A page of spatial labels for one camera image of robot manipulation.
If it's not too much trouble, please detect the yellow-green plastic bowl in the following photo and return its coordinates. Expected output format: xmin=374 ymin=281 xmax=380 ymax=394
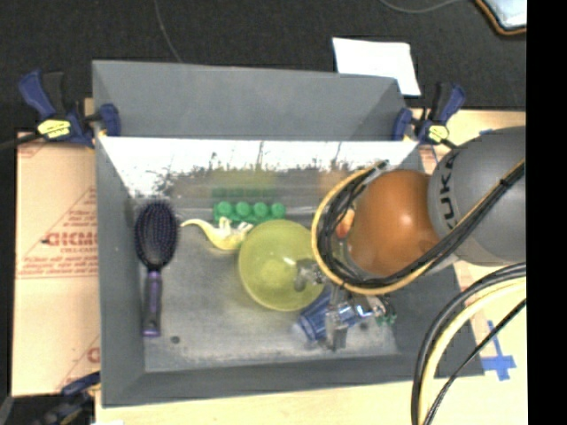
xmin=237 ymin=219 xmax=331 ymax=313

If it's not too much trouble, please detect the green studded toy block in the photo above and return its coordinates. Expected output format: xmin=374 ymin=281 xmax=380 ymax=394
xmin=212 ymin=200 xmax=288 ymax=226

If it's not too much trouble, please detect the purple hairbrush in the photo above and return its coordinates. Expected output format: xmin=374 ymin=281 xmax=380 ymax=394
xmin=134 ymin=200 xmax=180 ymax=338

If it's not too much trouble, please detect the grey metal bin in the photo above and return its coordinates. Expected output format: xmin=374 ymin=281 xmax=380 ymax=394
xmin=91 ymin=59 xmax=485 ymax=406

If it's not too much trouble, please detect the pale yellow toy dinosaur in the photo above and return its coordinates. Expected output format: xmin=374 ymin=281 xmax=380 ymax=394
xmin=180 ymin=216 xmax=254 ymax=251

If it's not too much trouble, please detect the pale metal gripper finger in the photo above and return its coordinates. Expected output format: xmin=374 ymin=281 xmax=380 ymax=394
xmin=293 ymin=258 xmax=327 ymax=293
xmin=325 ymin=311 xmax=350 ymax=352

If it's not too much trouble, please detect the brown cardboard board red print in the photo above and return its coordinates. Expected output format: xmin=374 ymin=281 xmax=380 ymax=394
xmin=11 ymin=133 xmax=103 ymax=398

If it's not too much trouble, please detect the blue plastic cup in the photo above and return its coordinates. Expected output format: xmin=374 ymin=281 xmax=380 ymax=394
xmin=298 ymin=293 xmax=355 ymax=341

